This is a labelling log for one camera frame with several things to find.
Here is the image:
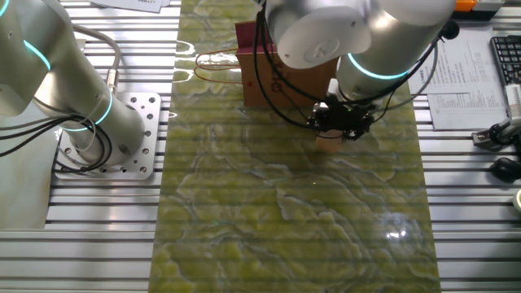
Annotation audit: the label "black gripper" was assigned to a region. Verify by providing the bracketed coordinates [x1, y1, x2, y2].
[307, 104, 374, 142]

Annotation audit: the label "small wooden cube block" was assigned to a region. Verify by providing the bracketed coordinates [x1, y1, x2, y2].
[315, 129, 344, 154]

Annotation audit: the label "Costa brown red paper bag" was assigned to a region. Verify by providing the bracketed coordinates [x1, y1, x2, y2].
[194, 20, 339, 108]

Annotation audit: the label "green marble pattern mat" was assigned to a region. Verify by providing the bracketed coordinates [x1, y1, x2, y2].
[148, 0, 443, 293]

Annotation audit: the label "black keyboard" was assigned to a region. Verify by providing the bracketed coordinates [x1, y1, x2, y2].
[489, 35, 521, 89]

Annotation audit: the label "orange and grey device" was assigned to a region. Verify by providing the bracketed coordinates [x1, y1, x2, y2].
[453, 0, 506, 21]

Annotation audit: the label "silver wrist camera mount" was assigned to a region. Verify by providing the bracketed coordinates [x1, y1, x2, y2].
[313, 77, 342, 112]

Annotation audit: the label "black round camera plug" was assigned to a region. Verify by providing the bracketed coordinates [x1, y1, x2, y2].
[441, 20, 461, 41]

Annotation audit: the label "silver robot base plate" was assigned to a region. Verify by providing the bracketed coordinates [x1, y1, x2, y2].
[54, 91, 163, 181]

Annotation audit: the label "thick grey robot cable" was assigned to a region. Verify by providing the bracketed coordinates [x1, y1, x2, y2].
[71, 24, 122, 95]

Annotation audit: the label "black robot arm cables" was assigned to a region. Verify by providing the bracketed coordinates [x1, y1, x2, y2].
[0, 11, 443, 174]

